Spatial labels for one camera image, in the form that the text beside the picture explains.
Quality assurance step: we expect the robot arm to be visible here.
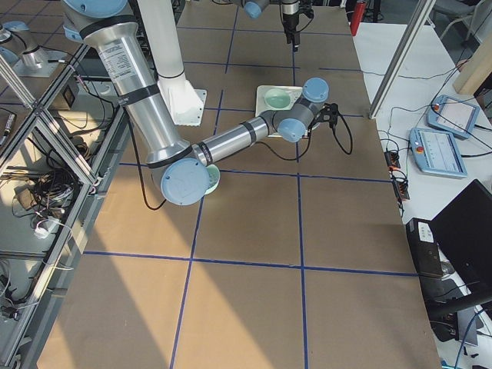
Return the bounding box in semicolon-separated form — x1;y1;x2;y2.
231;0;301;52
62;1;329;205

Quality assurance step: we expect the red fire extinguisher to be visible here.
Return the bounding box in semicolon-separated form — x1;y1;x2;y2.
350;0;366;37

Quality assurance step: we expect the far blue teach pendant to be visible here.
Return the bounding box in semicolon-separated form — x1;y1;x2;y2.
427;95;480;139

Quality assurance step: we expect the blue teach pendant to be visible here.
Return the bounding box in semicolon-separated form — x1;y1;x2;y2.
409;128;467;178
427;95;480;139

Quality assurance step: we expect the black box on desk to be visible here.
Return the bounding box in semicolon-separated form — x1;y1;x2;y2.
405;218;443;278

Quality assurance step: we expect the aluminium side frame rail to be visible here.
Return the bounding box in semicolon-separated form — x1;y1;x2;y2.
0;42;131;369

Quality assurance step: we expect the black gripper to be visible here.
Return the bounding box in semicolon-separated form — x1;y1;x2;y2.
280;2;300;52

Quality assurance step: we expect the black laptop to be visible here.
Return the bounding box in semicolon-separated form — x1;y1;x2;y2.
430;179;491;291

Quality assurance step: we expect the cream bear tray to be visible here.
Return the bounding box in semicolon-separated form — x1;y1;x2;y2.
255;85;302;118

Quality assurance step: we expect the near blue teach pendant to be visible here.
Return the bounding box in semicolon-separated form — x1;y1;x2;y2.
409;128;467;178

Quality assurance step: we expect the green bowl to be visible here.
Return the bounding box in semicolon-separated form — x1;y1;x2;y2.
264;88;292;110
204;165;221;195

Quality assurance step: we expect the aluminium frame post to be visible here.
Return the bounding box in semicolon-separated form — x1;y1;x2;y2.
368;0;436;119

